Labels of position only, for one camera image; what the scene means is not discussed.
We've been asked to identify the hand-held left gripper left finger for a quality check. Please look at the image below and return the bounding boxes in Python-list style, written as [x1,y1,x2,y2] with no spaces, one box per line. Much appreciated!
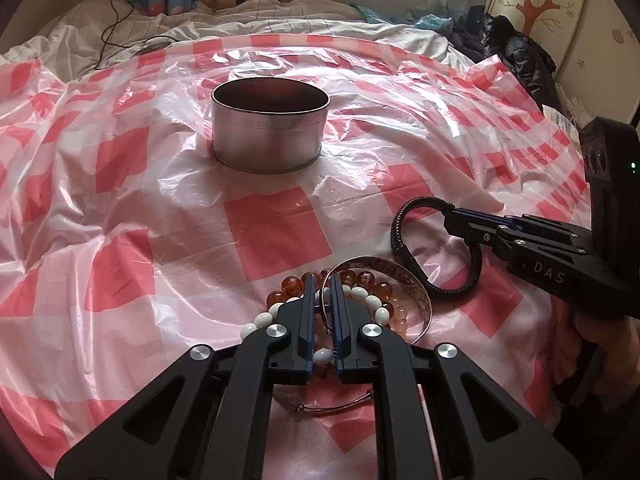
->
[54,272,317,480]

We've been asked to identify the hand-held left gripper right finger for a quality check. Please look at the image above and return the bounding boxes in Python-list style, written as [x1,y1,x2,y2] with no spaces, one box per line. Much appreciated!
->
[327,271,583,480]

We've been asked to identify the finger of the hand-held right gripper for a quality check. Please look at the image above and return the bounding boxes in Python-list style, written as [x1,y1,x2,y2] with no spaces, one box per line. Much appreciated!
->
[443,217,591,261]
[452,208,593,243]

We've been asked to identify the amber bead bracelet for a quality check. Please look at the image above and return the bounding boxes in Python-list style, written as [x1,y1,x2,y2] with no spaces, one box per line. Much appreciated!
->
[266,270,394,321]

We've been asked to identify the white bead bracelet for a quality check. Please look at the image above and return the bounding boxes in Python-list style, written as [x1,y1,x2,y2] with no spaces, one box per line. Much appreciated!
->
[240,285,391,366]

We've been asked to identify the wide silver bangle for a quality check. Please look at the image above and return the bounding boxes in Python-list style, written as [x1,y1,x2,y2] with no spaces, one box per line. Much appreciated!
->
[320,256,433,346]

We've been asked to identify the black leather bracelet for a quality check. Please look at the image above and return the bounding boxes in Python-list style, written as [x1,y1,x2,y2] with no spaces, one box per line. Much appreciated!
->
[391,197,482,300]

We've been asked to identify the round metal tin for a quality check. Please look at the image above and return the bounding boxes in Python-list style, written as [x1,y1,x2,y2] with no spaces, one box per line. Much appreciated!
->
[210,78,331,175]

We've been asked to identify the person's right hand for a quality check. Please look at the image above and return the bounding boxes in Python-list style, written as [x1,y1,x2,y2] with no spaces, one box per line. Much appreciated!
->
[570,310,640,406]

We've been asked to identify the thin silver bangle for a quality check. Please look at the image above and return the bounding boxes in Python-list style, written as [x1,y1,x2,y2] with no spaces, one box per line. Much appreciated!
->
[292,390,376,416]

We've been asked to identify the black jacket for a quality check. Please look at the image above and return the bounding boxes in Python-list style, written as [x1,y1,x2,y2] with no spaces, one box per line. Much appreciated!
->
[450,7,558,106]

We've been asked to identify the red white checked plastic sheet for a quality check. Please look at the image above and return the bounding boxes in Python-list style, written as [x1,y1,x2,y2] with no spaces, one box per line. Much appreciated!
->
[0,35,601,480]

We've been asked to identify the wardrobe with tree print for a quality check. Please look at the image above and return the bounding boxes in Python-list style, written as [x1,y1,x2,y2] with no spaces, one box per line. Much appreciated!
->
[485,0,640,126]

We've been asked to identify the blue plastic bag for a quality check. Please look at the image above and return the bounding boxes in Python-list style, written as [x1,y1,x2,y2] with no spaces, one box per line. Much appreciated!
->
[350,2,453,33]

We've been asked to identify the white quilt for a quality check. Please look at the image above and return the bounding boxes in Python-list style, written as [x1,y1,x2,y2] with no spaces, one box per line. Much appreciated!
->
[0,0,476,81]

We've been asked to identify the pink bead bracelet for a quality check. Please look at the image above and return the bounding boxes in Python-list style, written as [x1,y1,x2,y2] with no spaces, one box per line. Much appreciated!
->
[387,295,421,336]

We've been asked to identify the black cable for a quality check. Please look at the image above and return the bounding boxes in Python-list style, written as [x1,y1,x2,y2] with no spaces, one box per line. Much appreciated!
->
[97,0,181,68]

